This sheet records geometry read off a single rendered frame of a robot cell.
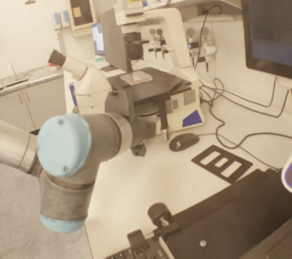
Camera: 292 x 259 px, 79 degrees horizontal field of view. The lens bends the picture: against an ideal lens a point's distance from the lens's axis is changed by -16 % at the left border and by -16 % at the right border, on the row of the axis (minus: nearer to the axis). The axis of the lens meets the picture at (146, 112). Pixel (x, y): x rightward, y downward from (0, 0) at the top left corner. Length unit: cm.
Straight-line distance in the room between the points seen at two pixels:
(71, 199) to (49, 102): 255
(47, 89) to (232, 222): 266
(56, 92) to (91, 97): 217
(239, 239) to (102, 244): 29
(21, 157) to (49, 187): 12
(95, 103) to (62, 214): 41
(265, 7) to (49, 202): 44
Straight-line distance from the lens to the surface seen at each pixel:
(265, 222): 39
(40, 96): 285
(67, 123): 30
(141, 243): 38
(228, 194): 45
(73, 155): 29
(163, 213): 37
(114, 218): 54
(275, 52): 33
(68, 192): 34
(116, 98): 44
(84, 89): 66
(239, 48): 109
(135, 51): 75
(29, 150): 46
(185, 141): 70
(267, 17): 33
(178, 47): 82
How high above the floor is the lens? 116
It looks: 24 degrees down
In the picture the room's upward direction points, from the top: 10 degrees counter-clockwise
